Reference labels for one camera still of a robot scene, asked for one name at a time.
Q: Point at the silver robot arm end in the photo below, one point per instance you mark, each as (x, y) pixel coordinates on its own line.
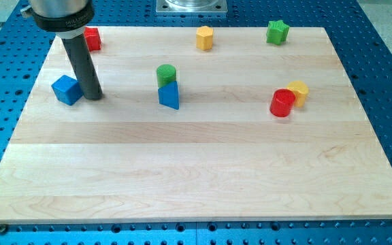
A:
(66, 18)

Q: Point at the blue triangular prism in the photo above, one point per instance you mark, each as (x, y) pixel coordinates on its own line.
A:
(169, 95)

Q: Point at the light wooden board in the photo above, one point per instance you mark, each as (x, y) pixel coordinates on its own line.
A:
(222, 156)

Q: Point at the green cylinder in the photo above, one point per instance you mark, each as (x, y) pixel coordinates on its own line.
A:
(166, 73)

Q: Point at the yellow hexagonal prism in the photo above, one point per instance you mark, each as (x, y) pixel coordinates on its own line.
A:
(204, 38)

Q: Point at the red cylinder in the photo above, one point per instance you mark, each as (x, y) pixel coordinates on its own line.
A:
(282, 102)

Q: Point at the yellow cylinder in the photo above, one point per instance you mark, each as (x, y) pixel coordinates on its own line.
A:
(301, 91)

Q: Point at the green star block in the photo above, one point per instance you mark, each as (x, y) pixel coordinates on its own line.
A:
(277, 32)

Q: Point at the blue cube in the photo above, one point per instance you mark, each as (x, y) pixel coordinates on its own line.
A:
(67, 90)

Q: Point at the red block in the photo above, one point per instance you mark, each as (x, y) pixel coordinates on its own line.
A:
(93, 39)

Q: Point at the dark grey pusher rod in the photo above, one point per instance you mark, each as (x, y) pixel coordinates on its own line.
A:
(82, 65)

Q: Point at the brass screw bottom left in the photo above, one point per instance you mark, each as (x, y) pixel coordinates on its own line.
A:
(3, 229)

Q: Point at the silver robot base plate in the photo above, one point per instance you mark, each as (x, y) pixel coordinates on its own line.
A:
(191, 6)

